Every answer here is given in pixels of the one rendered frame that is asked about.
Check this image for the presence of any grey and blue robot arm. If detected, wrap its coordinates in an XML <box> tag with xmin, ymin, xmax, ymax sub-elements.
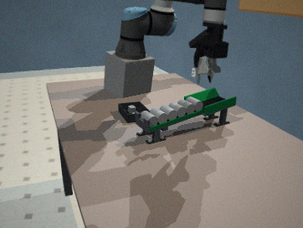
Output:
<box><xmin>116</xmin><ymin>0</ymin><xmax>227</xmax><ymax>60</ymax></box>

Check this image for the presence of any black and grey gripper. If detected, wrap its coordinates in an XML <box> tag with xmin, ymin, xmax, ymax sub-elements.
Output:
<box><xmin>194</xmin><ymin>22</ymin><xmax>229</xmax><ymax>85</ymax></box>

